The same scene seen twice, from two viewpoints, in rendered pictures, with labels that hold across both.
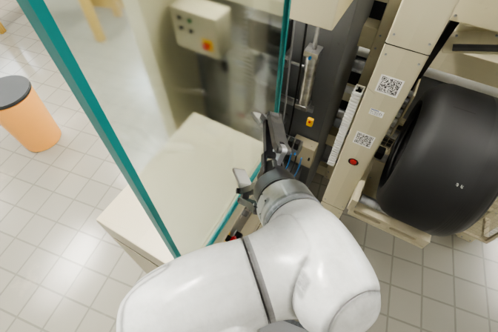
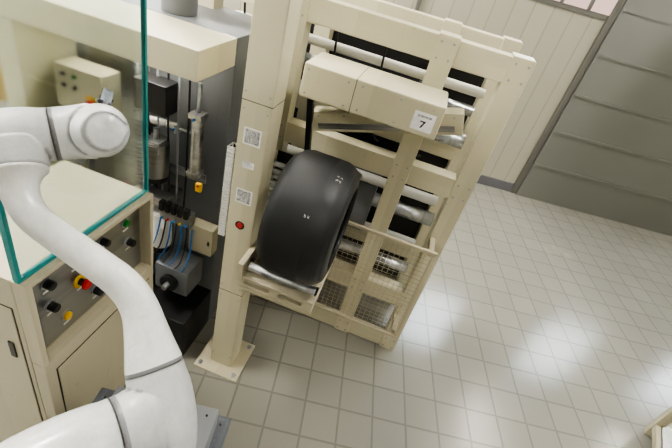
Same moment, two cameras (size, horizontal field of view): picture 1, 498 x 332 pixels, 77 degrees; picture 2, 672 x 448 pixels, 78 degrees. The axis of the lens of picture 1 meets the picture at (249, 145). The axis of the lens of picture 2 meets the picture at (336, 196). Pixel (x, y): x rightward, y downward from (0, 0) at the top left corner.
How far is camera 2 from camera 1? 76 cm
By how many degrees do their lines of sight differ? 26
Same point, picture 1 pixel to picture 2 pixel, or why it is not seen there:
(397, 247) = (317, 361)
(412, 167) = (272, 205)
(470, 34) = (327, 115)
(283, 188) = not seen: hidden behind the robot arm
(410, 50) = (259, 103)
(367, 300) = (110, 117)
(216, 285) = (17, 111)
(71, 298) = not seen: outside the picture
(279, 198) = not seen: hidden behind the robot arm
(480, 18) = (320, 95)
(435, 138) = (288, 179)
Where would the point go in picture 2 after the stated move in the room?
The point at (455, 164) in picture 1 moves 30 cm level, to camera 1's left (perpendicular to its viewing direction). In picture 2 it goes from (302, 198) to (221, 193)
